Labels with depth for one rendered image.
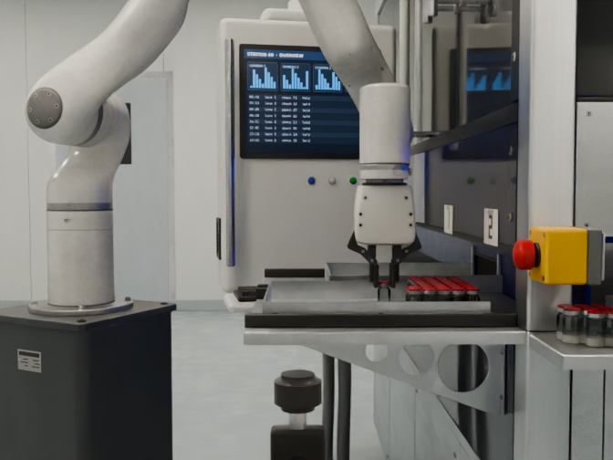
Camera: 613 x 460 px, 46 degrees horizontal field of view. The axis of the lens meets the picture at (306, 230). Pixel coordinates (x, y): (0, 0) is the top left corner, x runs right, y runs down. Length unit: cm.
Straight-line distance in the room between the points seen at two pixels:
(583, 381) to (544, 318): 11
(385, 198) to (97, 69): 55
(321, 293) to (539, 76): 55
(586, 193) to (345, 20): 47
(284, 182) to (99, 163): 72
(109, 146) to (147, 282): 534
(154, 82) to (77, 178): 540
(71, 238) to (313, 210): 85
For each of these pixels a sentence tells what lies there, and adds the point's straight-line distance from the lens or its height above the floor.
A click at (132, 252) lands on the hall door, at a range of 675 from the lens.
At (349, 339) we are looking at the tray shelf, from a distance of 104.
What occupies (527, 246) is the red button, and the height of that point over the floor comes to 101.
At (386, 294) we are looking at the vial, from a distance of 122.
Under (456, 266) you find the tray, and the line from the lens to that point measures 171.
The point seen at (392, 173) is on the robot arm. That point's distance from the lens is 118.
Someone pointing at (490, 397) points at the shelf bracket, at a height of 76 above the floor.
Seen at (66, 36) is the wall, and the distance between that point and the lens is 703.
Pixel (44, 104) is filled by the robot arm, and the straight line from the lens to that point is 134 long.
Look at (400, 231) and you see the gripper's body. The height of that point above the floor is 101.
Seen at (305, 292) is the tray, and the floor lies 89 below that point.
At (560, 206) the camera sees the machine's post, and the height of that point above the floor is 106.
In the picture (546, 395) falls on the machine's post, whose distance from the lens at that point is 110.
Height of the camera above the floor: 108
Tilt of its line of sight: 3 degrees down
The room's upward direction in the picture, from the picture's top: straight up
